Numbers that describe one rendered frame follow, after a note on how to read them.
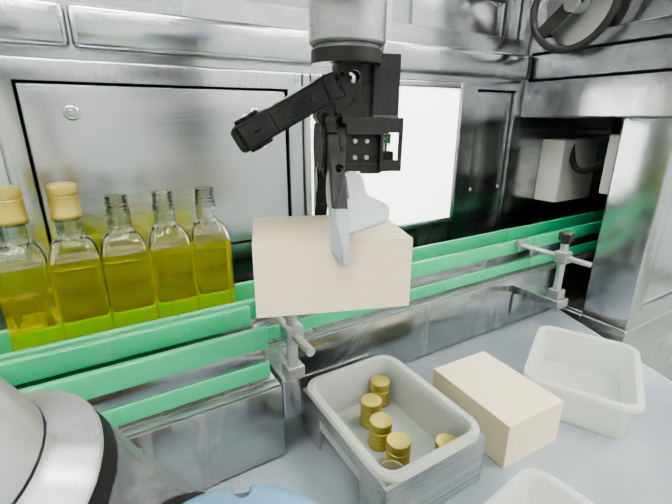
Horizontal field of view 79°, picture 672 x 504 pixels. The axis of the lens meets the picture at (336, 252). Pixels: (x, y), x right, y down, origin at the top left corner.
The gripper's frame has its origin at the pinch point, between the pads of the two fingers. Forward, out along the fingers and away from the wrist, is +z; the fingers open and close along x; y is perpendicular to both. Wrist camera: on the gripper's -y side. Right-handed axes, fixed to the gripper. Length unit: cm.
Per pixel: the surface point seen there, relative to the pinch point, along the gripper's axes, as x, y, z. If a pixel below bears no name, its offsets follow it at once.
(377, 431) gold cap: 2.8, 8.0, 29.6
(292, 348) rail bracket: 6.5, -3.7, 16.9
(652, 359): 36, 96, 48
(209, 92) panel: 32.7, -14.7, -17.7
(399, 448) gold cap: -1.6, 9.8, 28.9
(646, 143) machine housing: 34, 76, -9
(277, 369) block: 9.2, -5.9, 21.8
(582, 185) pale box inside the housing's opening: 67, 91, 5
